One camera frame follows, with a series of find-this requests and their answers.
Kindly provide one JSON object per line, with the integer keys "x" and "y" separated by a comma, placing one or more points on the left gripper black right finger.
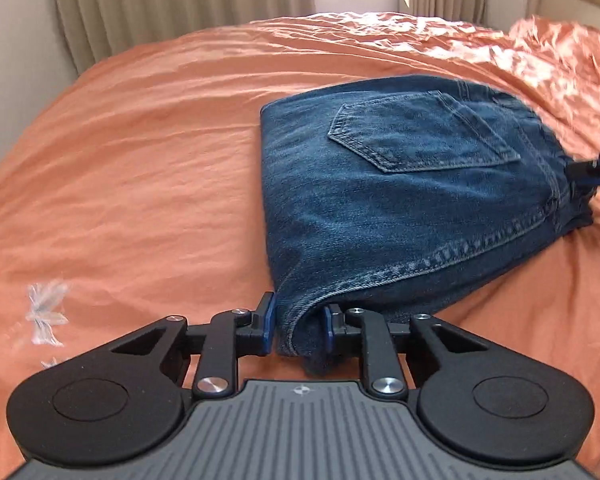
{"x": 479, "y": 400}

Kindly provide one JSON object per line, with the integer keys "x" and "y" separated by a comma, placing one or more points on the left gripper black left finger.
{"x": 122, "y": 399}

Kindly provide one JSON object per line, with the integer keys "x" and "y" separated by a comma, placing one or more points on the blue denim jeans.
{"x": 404, "y": 195}

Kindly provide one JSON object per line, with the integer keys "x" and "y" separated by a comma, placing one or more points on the orange bed cover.
{"x": 136, "y": 194}

